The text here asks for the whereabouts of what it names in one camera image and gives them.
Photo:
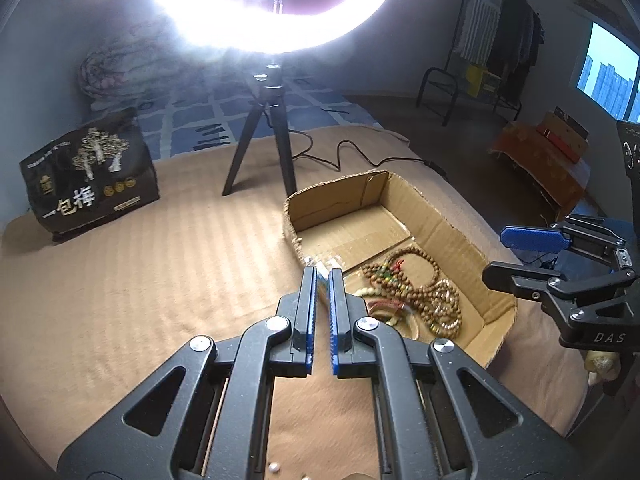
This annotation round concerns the person's right hand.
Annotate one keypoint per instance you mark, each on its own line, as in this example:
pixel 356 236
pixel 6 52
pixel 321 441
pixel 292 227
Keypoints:
pixel 602 365

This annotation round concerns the white striped hanging cloth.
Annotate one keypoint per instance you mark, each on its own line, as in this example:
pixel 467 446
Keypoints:
pixel 480 15

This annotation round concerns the folded floral quilt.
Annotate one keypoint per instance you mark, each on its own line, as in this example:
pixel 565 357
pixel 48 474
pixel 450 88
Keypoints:
pixel 115 70

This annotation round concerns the black tripod stand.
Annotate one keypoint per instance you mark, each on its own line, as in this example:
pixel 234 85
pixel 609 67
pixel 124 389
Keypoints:
pixel 265 95

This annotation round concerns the blue patterned bed sheet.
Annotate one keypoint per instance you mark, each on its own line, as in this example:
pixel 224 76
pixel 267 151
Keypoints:
pixel 200 115

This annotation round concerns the flat cardboard carton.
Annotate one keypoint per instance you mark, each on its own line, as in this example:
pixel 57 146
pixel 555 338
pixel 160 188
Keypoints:
pixel 562 135

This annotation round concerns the yellow box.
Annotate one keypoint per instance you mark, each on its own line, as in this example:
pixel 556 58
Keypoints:
pixel 481 80

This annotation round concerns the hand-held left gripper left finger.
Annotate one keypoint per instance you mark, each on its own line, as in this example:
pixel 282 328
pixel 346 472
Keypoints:
pixel 310 320

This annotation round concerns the black metal rack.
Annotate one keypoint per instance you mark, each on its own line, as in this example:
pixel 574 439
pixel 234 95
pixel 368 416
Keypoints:
pixel 425 80

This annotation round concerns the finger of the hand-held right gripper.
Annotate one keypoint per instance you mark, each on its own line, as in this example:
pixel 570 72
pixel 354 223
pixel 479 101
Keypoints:
pixel 515 277
pixel 530 237

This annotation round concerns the wooden clothes rack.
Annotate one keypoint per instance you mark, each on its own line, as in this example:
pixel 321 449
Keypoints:
pixel 456 20

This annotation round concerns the bench with orange cloth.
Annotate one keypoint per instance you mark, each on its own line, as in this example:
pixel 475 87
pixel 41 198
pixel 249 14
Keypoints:
pixel 540 165

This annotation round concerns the window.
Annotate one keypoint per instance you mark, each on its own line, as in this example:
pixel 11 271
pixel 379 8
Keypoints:
pixel 610 75

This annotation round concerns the cardboard box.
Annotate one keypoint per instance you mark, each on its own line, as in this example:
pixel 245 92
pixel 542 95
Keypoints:
pixel 465 240

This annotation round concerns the dark hanging clothes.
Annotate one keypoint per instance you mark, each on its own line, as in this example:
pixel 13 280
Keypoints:
pixel 517 40

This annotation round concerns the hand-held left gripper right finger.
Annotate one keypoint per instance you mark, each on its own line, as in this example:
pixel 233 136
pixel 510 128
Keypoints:
pixel 334 325

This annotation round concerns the black printed snack bag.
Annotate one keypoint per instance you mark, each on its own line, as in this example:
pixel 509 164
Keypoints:
pixel 85 195

